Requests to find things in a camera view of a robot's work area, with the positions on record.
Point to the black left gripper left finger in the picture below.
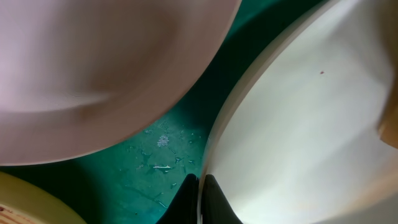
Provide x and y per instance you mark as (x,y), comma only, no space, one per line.
(183,207)

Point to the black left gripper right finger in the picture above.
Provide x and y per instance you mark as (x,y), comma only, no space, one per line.
(215,208)

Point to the large white plate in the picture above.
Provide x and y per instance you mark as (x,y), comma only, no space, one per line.
(297,139)

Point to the yellow plate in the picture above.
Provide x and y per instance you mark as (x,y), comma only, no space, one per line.
(22,202)

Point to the green yellow sponge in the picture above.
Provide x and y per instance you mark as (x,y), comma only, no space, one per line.
(388,25)

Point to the blue plastic tray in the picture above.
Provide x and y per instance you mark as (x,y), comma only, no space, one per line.
(136,180)

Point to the small white plate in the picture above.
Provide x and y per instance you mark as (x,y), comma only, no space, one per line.
(80,76)

